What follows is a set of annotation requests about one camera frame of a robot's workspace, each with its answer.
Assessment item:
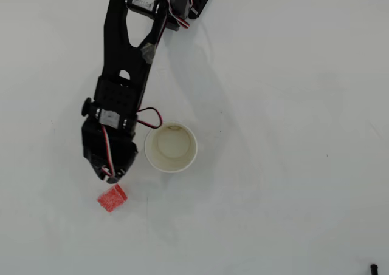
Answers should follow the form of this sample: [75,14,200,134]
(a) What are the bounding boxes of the red foam cube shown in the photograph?
[97,183,128,213]

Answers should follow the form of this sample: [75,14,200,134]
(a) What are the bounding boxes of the grey tape piece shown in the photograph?
[140,43,156,64]

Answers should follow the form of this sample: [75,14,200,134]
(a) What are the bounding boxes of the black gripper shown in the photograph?
[83,143,139,185]

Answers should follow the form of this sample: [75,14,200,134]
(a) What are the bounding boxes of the gripper servo cable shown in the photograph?
[102,124,119,185]

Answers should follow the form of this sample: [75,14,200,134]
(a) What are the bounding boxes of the tan paper cup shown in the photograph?
[143,120,198,174]

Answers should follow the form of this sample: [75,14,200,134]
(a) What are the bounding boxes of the wrist servo cable loop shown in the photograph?
[136,107,164,129]

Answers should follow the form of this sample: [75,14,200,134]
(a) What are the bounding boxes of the shoulder servo cable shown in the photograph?
[164,0,195,30]

